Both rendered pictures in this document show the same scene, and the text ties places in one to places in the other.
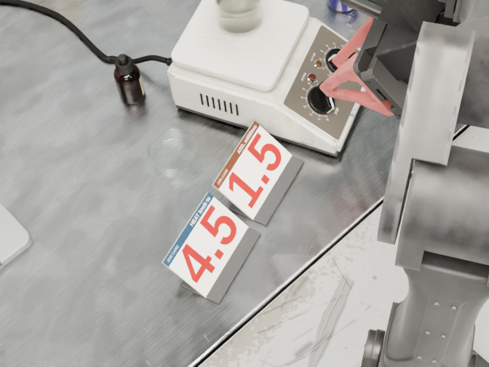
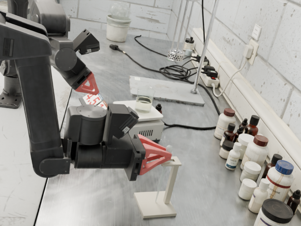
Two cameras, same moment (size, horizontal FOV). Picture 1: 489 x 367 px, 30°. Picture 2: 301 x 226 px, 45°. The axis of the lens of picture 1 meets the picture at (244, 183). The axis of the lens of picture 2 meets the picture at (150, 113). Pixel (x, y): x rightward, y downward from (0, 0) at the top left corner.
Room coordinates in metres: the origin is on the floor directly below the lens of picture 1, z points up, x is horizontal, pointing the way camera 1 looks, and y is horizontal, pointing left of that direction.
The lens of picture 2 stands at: (1.15, -0.89, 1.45)
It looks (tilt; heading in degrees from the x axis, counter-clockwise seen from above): 25 degrees down; 117
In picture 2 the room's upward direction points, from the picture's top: 12 degrees clockwise
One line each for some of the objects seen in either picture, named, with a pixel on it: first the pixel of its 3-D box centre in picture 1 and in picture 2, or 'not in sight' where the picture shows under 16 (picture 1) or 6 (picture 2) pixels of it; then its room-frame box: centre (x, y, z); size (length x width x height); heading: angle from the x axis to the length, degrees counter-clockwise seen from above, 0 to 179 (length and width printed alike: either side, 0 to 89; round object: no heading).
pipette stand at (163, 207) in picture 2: not in sight; (159, 183); (0.89, -0.26, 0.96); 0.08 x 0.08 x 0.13; 50
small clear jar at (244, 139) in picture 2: not in sight; (245, 147); (0.97, 0.14, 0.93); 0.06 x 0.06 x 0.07
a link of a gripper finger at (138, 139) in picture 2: not in sight; (150, 155); (0.86, -0.29, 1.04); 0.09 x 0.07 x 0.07; 50
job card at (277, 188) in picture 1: (259, 172); not in sight; (0.52, -0.02, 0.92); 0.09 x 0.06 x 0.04; 146
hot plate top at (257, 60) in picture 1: (241, 35); (137, 110); (0.66, -0.02, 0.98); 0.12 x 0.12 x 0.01; 61
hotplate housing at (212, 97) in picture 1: (265, 67); (127, 123); (0.65, -0.04, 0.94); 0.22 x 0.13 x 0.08; 61
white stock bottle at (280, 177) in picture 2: not in sight; (277, 183); (1.10, -0.02, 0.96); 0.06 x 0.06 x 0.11
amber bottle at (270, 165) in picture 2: not in sight; (272, 171); (1.07, 0.05, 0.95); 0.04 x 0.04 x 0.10
